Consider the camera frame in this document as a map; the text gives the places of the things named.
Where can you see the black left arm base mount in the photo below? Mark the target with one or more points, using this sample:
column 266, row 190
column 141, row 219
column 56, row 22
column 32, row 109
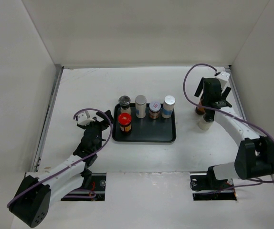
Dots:
column 92, row 188

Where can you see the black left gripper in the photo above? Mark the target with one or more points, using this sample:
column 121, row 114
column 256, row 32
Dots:
column 104, row 123

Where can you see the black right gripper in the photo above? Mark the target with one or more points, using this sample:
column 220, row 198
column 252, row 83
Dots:
column 225, row 93

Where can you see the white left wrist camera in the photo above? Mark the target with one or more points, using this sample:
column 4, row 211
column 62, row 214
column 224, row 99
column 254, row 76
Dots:
column 83, row 118

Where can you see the black cap white bottle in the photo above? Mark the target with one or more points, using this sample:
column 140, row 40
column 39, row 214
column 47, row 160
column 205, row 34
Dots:
column 206, row 121

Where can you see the small white red label jar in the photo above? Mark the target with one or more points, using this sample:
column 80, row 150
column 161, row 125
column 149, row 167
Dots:
column 154, row 109

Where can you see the clear lid pepper grinder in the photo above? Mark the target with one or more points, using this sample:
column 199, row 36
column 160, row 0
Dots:
column 124, row 102

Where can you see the black rectangular tray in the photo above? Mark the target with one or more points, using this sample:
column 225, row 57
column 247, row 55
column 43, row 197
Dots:
column 145, row 130

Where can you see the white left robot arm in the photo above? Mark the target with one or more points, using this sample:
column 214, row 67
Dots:
column 36, row 194

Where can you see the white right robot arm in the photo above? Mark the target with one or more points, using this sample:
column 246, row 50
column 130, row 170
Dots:
column 255, row 156

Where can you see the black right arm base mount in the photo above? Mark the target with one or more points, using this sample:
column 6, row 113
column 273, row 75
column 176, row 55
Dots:
column 205, row 187

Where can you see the silver lid white shaker bottle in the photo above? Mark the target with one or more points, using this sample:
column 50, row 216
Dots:
column 140, row 106

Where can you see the red lid orange sauce jar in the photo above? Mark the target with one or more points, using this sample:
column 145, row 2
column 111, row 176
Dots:
column 199, row 109

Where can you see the silver lid blue label bottle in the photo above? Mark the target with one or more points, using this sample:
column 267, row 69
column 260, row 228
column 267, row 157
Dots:
column 168, row 106

